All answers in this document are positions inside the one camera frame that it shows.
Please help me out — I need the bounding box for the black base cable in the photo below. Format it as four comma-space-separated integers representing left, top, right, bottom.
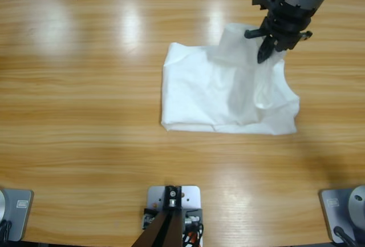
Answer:
0, 220, 13, 242
333, 225, 360, 247

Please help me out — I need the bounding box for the orange cable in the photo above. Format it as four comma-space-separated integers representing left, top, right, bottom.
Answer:
182, 228, 205, 247

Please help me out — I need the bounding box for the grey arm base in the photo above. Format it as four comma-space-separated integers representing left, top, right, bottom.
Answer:
318, 184, 365, 244
0, 188, 34, 242

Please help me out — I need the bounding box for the white t-shirt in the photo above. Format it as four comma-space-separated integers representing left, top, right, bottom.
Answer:
160, 22, 301, 136

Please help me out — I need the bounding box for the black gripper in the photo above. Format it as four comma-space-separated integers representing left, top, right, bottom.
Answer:
244, 0, 315, 65

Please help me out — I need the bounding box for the white mounting block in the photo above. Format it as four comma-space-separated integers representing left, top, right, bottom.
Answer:
146, 184, 205, 247

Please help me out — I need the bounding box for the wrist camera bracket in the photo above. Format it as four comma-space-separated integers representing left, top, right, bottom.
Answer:
252, 0, 279, 11

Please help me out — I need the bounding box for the dark brown post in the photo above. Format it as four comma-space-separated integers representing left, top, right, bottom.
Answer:
132, 184, 184, 247

